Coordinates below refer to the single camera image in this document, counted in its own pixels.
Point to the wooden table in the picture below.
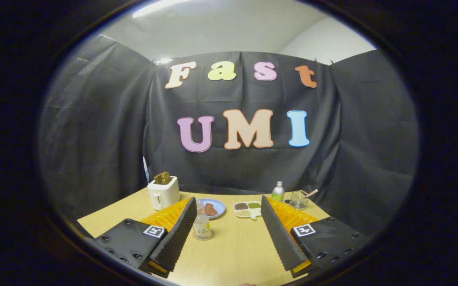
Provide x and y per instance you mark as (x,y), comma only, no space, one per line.
(237,250)

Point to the green label bottle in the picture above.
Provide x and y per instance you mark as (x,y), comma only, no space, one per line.
(278,192)

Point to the blue plate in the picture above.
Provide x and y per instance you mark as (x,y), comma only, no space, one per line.
(219,205)

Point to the round coaster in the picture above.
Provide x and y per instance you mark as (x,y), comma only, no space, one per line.
(209,237)

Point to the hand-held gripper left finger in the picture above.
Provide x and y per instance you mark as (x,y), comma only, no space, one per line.
(177,234)

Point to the white sectioned grain dish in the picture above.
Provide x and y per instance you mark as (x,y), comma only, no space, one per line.
(247,209)

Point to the brown toast slice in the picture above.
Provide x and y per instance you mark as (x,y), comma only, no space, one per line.
(162,177)

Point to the pink spoon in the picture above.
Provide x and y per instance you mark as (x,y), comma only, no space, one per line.
(311,193)

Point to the brown meat piece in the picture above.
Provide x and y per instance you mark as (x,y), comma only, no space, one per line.
(210,209)

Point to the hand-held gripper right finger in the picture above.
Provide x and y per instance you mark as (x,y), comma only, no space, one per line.
(278,234)

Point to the clear glass cup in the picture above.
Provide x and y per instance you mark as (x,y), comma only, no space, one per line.
(298,200)

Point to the white toaster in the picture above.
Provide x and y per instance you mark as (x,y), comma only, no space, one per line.
(163,194)

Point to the black backdrop cloth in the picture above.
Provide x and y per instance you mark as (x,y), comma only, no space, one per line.
(113,119)

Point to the clear juice bottle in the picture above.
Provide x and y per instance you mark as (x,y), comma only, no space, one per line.
(202,226)

